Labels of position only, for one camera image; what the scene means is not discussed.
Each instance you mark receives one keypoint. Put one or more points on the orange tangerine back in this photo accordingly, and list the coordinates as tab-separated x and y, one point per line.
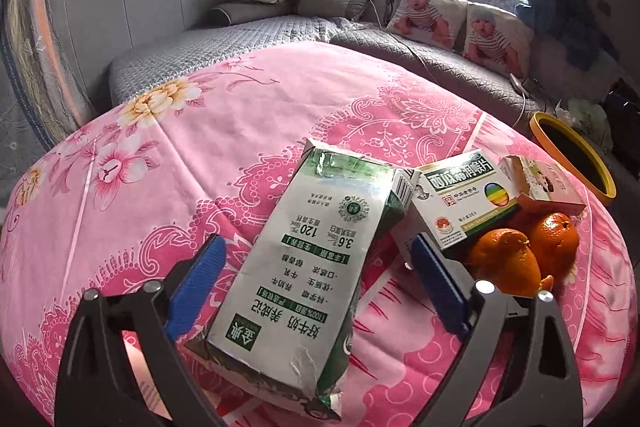
554	242

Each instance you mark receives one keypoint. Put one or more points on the orange tangerine front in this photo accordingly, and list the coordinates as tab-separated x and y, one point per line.
503	257

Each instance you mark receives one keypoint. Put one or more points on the pink floral table cover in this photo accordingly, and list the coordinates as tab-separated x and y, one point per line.
139	188

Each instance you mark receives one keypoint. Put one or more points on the striped cloth covered wardrobe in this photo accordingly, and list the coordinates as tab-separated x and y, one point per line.
42	101

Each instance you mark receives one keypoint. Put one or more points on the green milk carton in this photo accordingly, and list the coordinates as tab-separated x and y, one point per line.
284	330

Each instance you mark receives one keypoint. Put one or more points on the grey bolster pillow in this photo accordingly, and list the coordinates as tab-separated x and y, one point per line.
240	12

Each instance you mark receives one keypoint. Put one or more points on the orange tangerine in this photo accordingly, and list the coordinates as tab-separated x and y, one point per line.
503	257
554	242

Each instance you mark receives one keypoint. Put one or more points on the green white medicine box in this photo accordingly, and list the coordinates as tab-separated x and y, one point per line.
461	196

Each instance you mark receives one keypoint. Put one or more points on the left baby print pillow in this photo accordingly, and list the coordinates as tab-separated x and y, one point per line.
433	22

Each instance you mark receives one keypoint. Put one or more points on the light green cloth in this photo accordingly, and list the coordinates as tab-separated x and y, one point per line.
592	122

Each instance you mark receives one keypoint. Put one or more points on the grey quilted sofa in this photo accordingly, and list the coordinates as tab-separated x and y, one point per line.
155	63

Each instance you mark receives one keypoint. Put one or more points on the yellow rimmed trash bin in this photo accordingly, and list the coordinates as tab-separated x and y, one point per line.
575	154

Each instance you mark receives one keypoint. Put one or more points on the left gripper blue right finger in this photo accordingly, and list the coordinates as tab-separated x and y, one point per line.
446	283

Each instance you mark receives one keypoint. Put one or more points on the white power strip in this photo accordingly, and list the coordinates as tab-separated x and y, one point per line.
519	86

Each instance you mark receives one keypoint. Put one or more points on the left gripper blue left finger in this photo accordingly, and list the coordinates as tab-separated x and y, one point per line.
190	282

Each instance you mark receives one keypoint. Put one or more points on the pink cream tube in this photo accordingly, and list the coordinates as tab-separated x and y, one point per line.
144	378

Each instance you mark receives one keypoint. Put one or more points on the pink cartoon box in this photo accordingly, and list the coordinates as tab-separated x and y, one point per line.
541	187

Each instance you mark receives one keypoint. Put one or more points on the baby print pillow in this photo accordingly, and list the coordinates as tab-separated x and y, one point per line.
433	22
497	40

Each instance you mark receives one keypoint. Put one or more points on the right baby print pillow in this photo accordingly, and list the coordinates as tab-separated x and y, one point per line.
497	40

